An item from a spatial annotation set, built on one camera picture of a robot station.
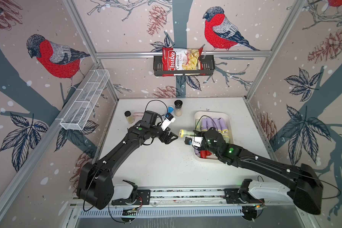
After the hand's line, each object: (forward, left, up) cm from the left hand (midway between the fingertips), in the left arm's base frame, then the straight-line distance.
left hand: (175, 130), depth 79 cm
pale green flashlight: (+3, -35, -15) cm, 38 cm away
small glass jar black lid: (+18, +33, -14) cm, 40 cm away
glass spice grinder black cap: (+26, -2, -11) cm, 28 cm away
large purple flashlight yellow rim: (-6, -14, -17) cm, 23 cm away
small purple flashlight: (+14, -21, -16) cm, 30 cm away
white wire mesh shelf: (0, +51, +12) cm, 52 cm away
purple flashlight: (+16, -31, -18) cm, 39 cm away
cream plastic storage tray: (+23, -31, -16) cm, 42 cm away
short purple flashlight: (+16, -26, -16) cm, 34 cm away
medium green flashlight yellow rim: (-4, -5, +4) cm, 8 cm away
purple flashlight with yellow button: (+10, -34, -16) cm, 39 cm away
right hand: (0, -12, 0) cm, 12 cm away
